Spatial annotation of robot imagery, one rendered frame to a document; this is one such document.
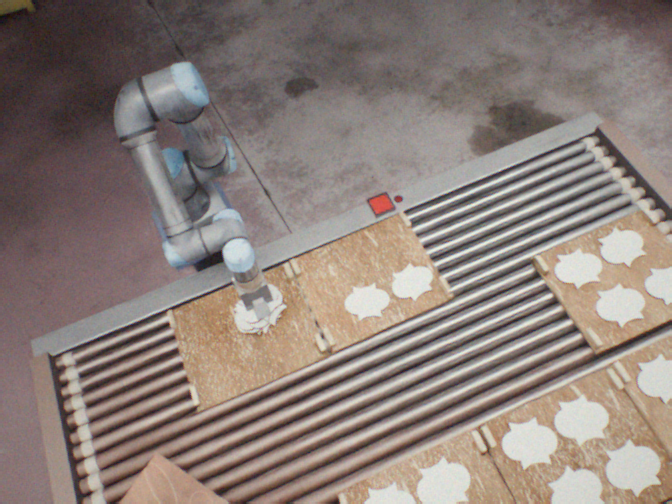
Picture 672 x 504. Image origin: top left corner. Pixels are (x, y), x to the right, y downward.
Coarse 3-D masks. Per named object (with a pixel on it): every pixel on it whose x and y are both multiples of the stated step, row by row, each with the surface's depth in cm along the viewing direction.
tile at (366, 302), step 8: (360, 288) 194; (368, 288) 194; (352, 296) 193; (360, 296) 193; (368, 296) 193; (376, 296) 192; (384, 296) 192; (352, 304) 192; (360, 304) 191; (368, 304) 191; (376, 304) 191; (384, 304) 191; (352, 312) 190; (360, 312) 190; (368, 312) 190; (376, 312) 190; (360, 320) 189
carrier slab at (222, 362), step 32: (224, 288) 200; (288, 288) 198; (192, 320) 195; (224, 320) 194; (288, 320) 192; (192, 352) 190; (224, 352) 189; (256, 352) 188; (288, 352) 187; (320, 352) 186; (192, 384) 184; (224, 384) 183; (256, 384) 183
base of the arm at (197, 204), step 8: (200, 192) 207; (184, 200) 202; (192, 200) 204; (200, 200) 207; (208, 200) 210; (192, 208) 205; (200, 208) 207; (208, 208) 210; (192, 216) 207; (200, 216) 208
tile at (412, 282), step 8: (400, 272) 196; (408, 272) 196; (416, 272) 195; (424, 272) 195; (400, 280) 194; (408, 280) 194; (416, 280) 194; (424, 280) 194; (392, 288) 194; (400, 288) 193; (408, 288) 193; (416, 288) 192; (424, 288) 192; (432, 288) 192; (400, 296) 192; (408, 296) 191; (416, 296) 191
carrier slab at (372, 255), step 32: (384, 224) 207; (320, 256) 203; (352, 256) 202; (384, 256) 201; (416, 256) 200; (320, 288) 197; (352, 288) 196; (384, 288) 195; (320, 320) 191; (352, 320) 190; (384, 320) 189
